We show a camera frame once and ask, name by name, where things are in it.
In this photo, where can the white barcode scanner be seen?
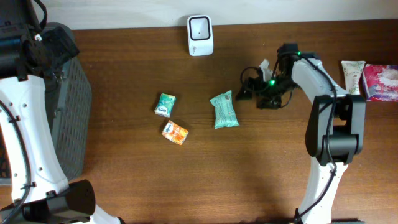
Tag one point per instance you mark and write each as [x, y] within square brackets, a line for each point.
[200, 35]

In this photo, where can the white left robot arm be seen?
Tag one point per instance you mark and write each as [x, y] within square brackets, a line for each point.
[41, 192]

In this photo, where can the small orange tissue pack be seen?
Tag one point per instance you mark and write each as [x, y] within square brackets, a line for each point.
[175, 133]

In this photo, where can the dark grey plastic basket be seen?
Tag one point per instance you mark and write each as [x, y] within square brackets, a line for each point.
[68, 98]

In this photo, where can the mint green wipes pack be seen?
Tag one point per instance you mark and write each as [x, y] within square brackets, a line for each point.
[225, 116]

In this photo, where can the purple tissue pack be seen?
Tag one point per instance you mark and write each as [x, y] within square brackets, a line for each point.
[380, 82]

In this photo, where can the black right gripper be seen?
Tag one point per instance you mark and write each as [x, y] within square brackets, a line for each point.
[260, 87]

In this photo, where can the white Pantene tube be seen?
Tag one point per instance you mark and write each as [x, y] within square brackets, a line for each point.
[352, 73]

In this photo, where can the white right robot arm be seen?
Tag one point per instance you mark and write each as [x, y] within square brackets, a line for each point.
[335, 129]

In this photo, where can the small teal tissue pack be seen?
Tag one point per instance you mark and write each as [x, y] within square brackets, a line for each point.
[165, 105]

